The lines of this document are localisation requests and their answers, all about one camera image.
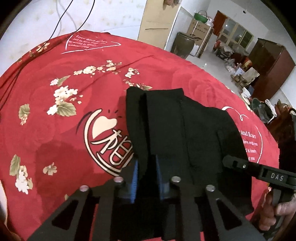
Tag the cardboard box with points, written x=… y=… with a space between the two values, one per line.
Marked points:
x=201 y=33

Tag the black pants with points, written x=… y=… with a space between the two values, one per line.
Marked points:
x=181 y=131

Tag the dark wooden wardrobe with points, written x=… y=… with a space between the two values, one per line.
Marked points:
x=274 y=64

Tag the wooden door panel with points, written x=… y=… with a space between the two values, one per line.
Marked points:
x=157 y=21

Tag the person's right hand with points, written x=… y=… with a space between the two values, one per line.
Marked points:
x=269 y=213

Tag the green basket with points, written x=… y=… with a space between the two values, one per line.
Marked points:
x=200 y=17

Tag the dark ceramic jar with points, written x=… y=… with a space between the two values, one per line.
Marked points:
x=182 y=45

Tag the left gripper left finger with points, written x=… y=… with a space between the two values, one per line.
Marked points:
x=92 y=213

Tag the red rose bedspread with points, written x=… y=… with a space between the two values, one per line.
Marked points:
x=63 y=117

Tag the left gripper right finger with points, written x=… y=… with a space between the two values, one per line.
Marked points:
x=201 y=210

